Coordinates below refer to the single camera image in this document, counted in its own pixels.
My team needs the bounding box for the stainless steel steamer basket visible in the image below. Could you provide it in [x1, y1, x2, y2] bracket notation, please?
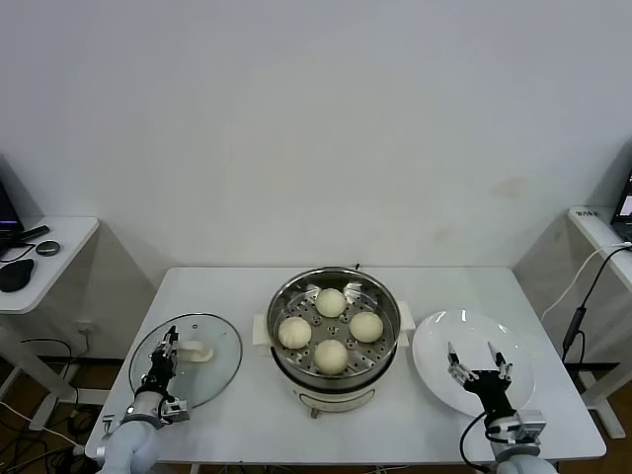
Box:
[267, 267, 402, 391]

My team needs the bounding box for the black computer mouse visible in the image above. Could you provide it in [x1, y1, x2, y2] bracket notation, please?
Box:
[0, 258, 38, 294]

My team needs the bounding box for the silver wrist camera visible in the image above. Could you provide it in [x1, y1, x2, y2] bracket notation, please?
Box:
[160, 398, 192, 425]
[513, 408, 548, 443]

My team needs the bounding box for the black cable with adapter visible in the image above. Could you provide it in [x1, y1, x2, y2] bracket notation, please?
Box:
[562, 245, 632, 366]

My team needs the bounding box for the black laptop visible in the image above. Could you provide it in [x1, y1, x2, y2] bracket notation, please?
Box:
[0, 155, 27, 244]
[610, 167, 632, 243]

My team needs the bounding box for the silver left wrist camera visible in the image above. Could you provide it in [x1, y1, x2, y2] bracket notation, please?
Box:
[160, 398, 192, 425]

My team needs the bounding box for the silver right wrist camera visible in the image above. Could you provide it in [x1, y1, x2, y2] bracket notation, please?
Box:
[513, 408, 548, 443]

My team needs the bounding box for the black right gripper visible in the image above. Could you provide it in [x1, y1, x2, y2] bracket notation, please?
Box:
[446, 341, 515, 417]

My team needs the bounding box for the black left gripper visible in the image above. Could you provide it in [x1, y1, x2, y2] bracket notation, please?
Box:
[142, 324, 182, 396]

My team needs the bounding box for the black floor cable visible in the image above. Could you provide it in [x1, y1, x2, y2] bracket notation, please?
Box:
[19, 337, 83, 369]

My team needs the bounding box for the white round plate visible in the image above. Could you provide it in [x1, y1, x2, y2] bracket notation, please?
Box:
[411, 309, 537, 420]

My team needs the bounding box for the white side table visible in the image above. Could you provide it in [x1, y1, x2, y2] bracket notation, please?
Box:
[0, 216, 102, 404]
[566, 204, 632, 438]

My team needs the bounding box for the white floor cable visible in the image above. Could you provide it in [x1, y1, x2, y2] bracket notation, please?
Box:
[0, 399, 86, 454]

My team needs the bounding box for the white steamed baozi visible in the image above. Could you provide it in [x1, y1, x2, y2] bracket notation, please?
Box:
[277, 317, 313, 350]
[313, 339, 350, 375]
[314, 288, 348, 318]
[349, 310, 385, 345]

